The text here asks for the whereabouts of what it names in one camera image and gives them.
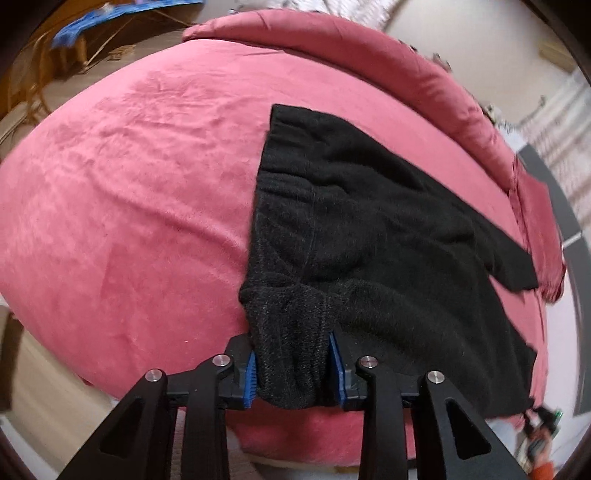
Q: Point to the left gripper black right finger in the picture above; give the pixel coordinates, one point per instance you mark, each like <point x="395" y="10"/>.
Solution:
<point x="452" y="440"/>

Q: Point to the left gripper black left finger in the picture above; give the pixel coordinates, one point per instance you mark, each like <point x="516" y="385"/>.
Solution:
<point x="135" y="440"/>

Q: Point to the black knit sweater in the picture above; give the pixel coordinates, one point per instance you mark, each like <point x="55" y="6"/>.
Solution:
<point x="348" y="236"/>

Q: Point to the right hand of person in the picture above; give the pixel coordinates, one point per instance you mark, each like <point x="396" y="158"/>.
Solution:
<point x="542" y="467"/>

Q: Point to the red velvet round cushion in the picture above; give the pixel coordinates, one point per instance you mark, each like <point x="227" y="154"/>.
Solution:
<point x="126" y="218"/>

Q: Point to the red velvet cushion rim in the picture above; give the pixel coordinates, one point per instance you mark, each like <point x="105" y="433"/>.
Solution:
<point x="396" y="68"/>

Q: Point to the rattan chair with blue cloth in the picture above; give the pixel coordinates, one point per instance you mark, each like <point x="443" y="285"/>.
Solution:
<point x="78" y="45"/>

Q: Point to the dark grey chair frame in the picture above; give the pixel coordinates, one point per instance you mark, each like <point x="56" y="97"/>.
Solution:
<point x="577" y="255"/>

